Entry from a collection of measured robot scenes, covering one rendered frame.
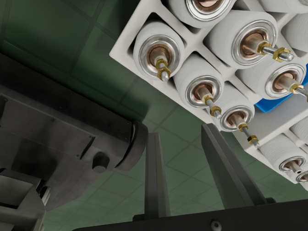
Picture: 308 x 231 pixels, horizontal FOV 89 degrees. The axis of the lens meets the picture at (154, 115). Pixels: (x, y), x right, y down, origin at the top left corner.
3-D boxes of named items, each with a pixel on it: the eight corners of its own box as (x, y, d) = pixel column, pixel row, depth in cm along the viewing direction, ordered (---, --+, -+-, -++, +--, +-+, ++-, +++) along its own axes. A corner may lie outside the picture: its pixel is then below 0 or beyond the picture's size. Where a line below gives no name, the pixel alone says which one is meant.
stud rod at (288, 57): (252, 47, 27) (284, 60, 21) (257, 41, 26) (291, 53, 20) (257, 50, 27) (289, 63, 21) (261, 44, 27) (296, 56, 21)
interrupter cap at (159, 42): (138, 33, 26) (137, 34, 26) (182, 34, 27) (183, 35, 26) (139, 76, 31) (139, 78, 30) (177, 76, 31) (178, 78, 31)
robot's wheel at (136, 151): (124, 144, 76) (118, 182, 59) (115, 140, 74) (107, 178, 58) (148, 116, 67) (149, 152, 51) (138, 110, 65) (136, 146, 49)
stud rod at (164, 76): (162, 64, 27) (168, 82, 21) (156, 63, 27) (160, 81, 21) (163, 58, 26) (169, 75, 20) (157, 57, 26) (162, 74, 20)
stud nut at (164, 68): (168, 79, 23) (168, 82, 22) (156, 78, 23) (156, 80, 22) (170, 66, 22) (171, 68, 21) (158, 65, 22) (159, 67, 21)
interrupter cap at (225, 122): (255, 119, 38) (257, 121, 38) (226, 134, 41) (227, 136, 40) (245, 98, 35) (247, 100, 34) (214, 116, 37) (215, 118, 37)
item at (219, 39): (190, 40, 44) (214, 58, 29) (211, 1, 39) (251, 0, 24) (218, 54, 46) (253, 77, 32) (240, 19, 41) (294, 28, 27)
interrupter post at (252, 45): (241, 47, 28) (251, 52, 26) (251, 34, 27) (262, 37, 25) (251, 52, 29) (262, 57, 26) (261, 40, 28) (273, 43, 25)
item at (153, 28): (136, 18, 40) (131, 26, 25) (173, 19, 41) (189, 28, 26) (137, 57, 46) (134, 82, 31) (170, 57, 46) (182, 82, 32)
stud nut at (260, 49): (254, 50, 26) (257, 52, 25) (262, 40, 25) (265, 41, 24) (263, 55, 26) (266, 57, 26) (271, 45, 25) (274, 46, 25)
